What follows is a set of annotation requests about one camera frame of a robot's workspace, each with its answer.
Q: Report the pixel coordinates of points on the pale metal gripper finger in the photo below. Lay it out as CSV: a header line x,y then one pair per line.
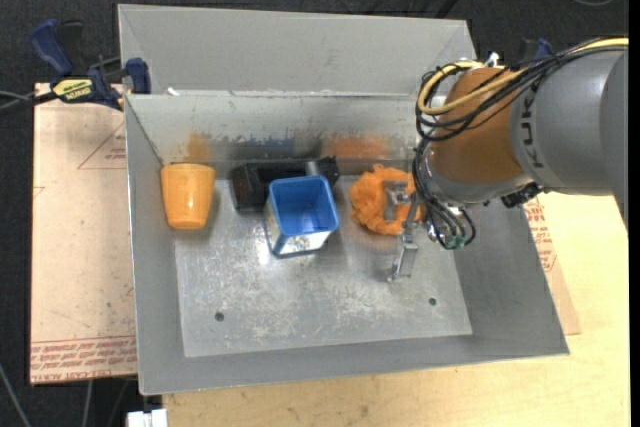
x,y
409,260
396,270

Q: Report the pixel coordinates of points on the orange mesh sponge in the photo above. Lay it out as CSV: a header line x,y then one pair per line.
x,y
367,205

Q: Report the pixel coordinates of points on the grey metal bin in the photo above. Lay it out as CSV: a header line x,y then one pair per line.
x,y
310,305

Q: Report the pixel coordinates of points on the blue square cup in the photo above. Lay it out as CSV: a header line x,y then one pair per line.
x,y
302,210

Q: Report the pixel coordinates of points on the black rectangular tray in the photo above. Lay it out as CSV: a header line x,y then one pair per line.
x,y
247,187

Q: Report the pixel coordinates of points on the orange plastic cup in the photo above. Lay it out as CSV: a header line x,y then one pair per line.
x,y
187,197

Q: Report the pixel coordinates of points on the brown cardboard board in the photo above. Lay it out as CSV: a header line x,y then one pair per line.
x,y
80,225

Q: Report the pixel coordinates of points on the black cylinder on white bracket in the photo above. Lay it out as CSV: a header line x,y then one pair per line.
x,y
520,197

